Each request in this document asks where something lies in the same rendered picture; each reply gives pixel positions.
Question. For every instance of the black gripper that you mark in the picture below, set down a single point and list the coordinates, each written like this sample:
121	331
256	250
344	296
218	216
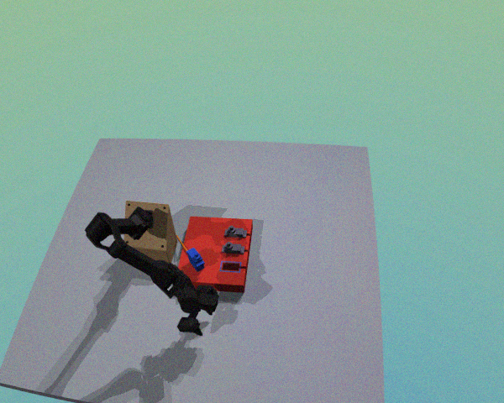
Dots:
190	324

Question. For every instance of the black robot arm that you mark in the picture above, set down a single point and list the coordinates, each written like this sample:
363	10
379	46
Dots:
162	273

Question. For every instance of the blue micro servo with orange cable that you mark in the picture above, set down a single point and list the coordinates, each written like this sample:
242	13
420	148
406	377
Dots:
194	257

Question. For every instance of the red flat deck plate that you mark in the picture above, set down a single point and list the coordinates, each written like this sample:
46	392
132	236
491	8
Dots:
224	245

